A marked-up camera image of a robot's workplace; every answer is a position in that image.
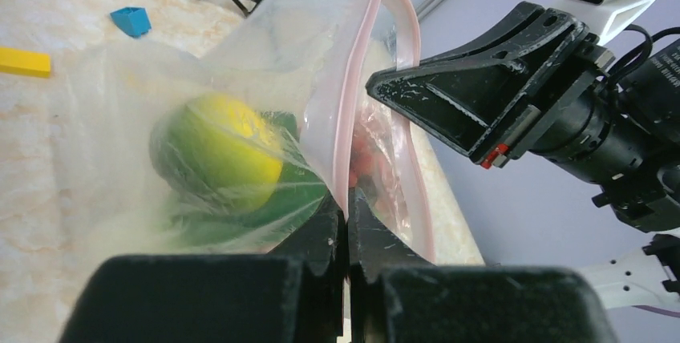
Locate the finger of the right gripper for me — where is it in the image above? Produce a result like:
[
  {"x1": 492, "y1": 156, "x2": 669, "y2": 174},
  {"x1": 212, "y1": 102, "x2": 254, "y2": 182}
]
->
[{"x1": 366, "y1": 2, "x2": 589, "y2": 158}]

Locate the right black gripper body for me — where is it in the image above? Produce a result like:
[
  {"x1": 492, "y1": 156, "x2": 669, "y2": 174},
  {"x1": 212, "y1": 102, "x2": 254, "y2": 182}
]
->
[{"x1": 480, "y1": 32, "x2": 679, "y2": 232}]

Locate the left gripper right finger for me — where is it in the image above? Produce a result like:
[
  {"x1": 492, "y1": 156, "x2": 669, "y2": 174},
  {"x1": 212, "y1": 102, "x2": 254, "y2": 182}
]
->
[{"x1": 347, "y1": 190, "x2": 617, "y2": 342}]

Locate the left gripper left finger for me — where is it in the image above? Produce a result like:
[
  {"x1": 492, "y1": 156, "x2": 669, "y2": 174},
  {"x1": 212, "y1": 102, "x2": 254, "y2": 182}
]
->
[{"x1": 60, "y1": 196, "x2": 344, "y2": 342}]

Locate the clear zip top bag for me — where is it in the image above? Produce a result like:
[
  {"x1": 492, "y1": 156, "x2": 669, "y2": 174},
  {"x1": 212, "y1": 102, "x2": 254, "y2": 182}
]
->
[{"x1": 52, "y1": 0, "x2": 434, "y2": 269}]

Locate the yellow green lemon toy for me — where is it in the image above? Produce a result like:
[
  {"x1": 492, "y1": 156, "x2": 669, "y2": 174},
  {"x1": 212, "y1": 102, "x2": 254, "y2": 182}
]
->
[{"x1": 149, "y1": 92, "x2": 283, "y2": 213}]

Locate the red lychee bunch toy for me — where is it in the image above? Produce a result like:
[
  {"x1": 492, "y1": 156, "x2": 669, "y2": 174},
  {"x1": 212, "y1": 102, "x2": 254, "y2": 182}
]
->
[{"x1": 348, "y1": 113, "x2": 389, "y2": 212}]

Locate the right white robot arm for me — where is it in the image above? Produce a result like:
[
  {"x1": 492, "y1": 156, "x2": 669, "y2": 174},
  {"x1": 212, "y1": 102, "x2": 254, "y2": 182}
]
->
[{"x1": 366, "y1": 2, "x2": 679, "y2": 309}]

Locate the blue block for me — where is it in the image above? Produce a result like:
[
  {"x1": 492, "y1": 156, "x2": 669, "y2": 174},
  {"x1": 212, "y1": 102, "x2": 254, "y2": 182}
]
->
[{"x1": 110, "y1": 6, "x2": 152, "y2": 38}]

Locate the yellow rectangular block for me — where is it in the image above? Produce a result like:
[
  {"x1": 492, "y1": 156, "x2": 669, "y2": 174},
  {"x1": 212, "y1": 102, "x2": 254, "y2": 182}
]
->
[{"x1": 1, "y1": 47, "x2": 51, "y2": 78}]

